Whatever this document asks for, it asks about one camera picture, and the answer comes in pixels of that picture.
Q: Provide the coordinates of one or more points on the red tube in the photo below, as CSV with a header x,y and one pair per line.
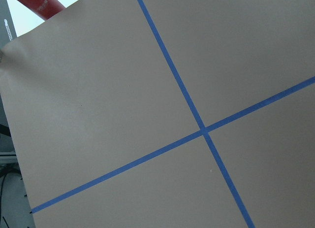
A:
x,y
45,9

